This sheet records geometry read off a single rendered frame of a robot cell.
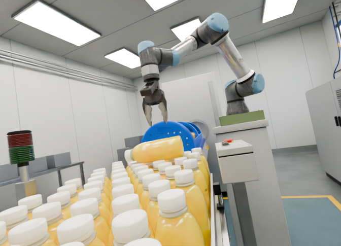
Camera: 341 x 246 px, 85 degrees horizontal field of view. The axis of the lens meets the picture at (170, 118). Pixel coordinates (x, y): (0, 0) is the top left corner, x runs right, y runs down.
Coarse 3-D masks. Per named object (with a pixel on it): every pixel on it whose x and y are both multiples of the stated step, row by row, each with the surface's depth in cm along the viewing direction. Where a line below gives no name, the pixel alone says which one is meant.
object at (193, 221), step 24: (192, 168) 48; (144, 192) 38; (192, 192) 35; (96, 216) 28; (168, 216) 24; (192, 216) 25; (0, 240) 25; (48, 240) 24; (96, 240) 22; (168, 240) 23; (192, 240) 23
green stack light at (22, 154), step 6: (12, 150) 56; (18, 150) 56; (24, 150) 57; (30, 150) 59; (12, 156) 56; (18, 156) 56; (24, 156) 57; (30, 156) 58; (12, 162) 56; (18, 162) 56
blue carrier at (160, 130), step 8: (152, 128) 95; (160, 128) 95; (168, 128) 94; (176, 128) 93; (184, 128) 92; (192, 128) 131; (144, 136) 96; (152, 136) 95; (160, 136) 94; (168, 136) 93; (184, 136) 92; (192, 136) 94; (200, 136) 151; (184, 144) 92; (192, 144) 91
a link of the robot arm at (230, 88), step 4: (232, 80) 124; (228, 84) 124; (232, 84) 122; (236, 84) 119; (224, 88) 129; (228, 88) 124; (232, 88) 121; (236, 88) 119; (228, 92) 124; (232, 92) 122; (236, 92) 120; (228, 96) 125; (232, 96) 123; (236, 96) 122; (240, 96) 121; (228, 100) 125
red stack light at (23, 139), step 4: (8, 136) 56; (12, 136) 56; (16, 136) 56; (20, 136) 57; (24, 136) 58; (28, 136) 59; (8, 140) 56; (12, 140) 56; (16, 140) 56; (20, 140) 57; (24, 140) 58; (28, 140) 59; (32, 140) 60; (8, 144) 56; (12, 144) 56; (16, 144) 56; (20, 144) 57; (24, 144) 57; (28, 144) 58; (32, 144) 60; (8, 148) 57
